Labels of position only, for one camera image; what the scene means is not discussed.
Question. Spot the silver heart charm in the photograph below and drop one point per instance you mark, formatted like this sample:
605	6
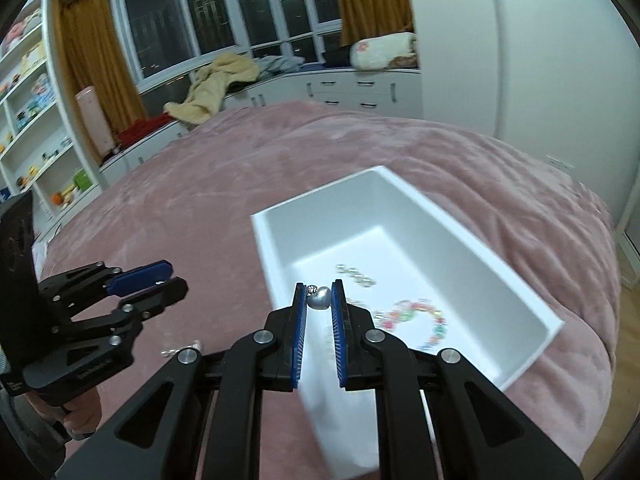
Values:
319	298

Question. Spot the green toy box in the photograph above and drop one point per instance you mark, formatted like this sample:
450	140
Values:
82	180

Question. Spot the white window seat cabinets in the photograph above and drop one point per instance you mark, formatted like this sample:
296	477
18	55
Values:
350	91

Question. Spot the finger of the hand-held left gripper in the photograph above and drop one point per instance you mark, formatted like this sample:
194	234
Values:
140	276
160	297

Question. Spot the orange toy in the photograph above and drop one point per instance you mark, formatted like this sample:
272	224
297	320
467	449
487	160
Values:
59	198

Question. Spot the grey clothes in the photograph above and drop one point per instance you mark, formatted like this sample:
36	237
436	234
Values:
280	65

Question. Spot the short mustard curtain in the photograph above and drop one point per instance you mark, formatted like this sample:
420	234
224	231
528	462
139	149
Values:
370	0

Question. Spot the long mustard curtain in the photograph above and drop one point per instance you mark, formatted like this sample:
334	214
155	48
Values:
100	60

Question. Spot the pink standing appliance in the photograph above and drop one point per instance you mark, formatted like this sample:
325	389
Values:
94	120

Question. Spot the person's left hand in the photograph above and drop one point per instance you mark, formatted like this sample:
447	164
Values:
82	412

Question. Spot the white wall socket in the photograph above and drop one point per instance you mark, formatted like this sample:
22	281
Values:
561	163

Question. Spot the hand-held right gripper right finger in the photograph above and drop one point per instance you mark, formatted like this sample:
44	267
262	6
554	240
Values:
337	330

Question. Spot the yellow blanket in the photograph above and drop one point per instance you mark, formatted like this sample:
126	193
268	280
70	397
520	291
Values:
220	80

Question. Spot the red cloth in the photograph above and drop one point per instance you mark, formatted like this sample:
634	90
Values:
142	130

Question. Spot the pink fleece blanket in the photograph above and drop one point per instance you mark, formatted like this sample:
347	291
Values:
200	185

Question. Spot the white bookshelf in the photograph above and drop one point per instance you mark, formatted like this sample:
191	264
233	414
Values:
55	110

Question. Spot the floral rolled quilt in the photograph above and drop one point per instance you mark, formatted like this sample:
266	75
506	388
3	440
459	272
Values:
382	51

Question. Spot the person's left forearm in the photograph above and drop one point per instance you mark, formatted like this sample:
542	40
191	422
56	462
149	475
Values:
25	435

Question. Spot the white storage box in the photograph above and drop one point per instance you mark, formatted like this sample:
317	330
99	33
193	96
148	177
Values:
450	260

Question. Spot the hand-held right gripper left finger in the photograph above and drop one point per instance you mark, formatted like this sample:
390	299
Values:
300	330

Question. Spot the bay window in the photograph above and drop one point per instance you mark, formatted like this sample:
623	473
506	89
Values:
215	15

